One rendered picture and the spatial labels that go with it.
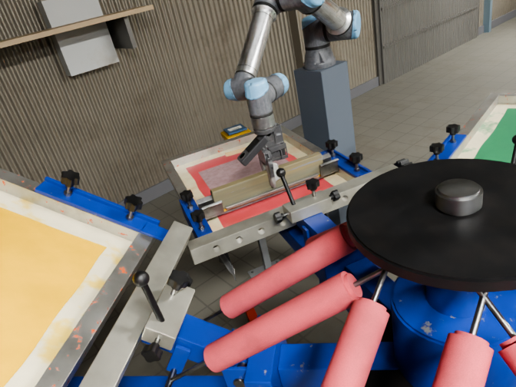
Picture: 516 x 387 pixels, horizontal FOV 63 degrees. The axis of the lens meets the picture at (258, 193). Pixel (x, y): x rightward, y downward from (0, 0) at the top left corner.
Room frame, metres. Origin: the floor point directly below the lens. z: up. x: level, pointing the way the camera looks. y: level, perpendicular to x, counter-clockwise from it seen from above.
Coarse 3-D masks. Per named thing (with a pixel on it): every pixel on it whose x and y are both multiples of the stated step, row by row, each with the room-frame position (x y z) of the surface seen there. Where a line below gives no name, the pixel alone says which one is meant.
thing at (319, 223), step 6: (312, 216) 0.99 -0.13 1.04; (318, 216) 0.99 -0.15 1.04; (324, 216) 0.98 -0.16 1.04; (300, 222) 1.01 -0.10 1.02; (306, 222) 0.97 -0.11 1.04; (312, 222) 0.96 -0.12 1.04; (318, 222) 0.96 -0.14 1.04; (324, 222) 0.95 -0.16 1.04; (330, 222) 0.94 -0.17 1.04; (300, 228) 1.01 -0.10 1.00; (312, 228) 0.94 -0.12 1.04; (318, 228) 0.93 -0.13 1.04; (324, 228) 0.92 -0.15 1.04; (312, 234) 0.94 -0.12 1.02
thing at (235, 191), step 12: (312, 156) 1.34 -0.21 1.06; (288, 168) 1.31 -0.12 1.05; (300, 168) 1.32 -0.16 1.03; (312, 168) 1.33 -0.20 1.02; (240, 180) 1.28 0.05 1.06; (252, 180) 1.28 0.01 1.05; (264, 180) 1.29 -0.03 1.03; (276, 180) 1.30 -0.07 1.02; (288, 180) 1.31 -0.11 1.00; (216, 192) 1.24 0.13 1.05; (228, 192) 1.25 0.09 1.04; (240, 192) 1.26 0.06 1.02; (252, 192) 1.27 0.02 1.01; (228, 204) 1.25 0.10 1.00
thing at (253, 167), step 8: (256, 160) 1.65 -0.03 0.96; (280, 160) 1.60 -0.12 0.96; (288, 160) 1.58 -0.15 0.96; (248, 168) 1.59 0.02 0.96; (256, 168) 1.57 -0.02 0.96; (304, 184) 1.35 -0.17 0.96; (320, 184) 1.32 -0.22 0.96; (328, 184) 1.31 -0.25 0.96; (296, 192) 1.30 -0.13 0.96; (304, 192) 1.29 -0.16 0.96; (280, 200) 1.27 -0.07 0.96; (288, 200) 1.26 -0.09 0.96
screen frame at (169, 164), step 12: (252, 132) 1.91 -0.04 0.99; (288, 132) 1.80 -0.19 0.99; (216, 144) 1.86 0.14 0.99; (228, 144) 1.86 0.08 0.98; (240, 144) 1.87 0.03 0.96; (300, 144) 1.64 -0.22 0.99; (312, 144) 1.60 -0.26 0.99; (180, 156) 1.81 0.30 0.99; (192, 156) 1.81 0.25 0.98; (204, 156) 1.82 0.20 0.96; (168, 168) 1.70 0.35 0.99; (180, 180) 1.55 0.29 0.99; (180, 192) 1.44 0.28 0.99
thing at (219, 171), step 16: (208, 160) 1.77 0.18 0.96; (224, 160) 1.73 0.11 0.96; (192, 176) 1.64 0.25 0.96; (208, 176) 1.61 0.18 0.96; (224, 176) 1.57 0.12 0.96; (240, 176) 1.54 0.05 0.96; (208, 192) 1.46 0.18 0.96; (240, 208) 1.28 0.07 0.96; (256, 208) 1.25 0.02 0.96; (272, 208) 1.23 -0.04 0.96; (224, 224) 1.20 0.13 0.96
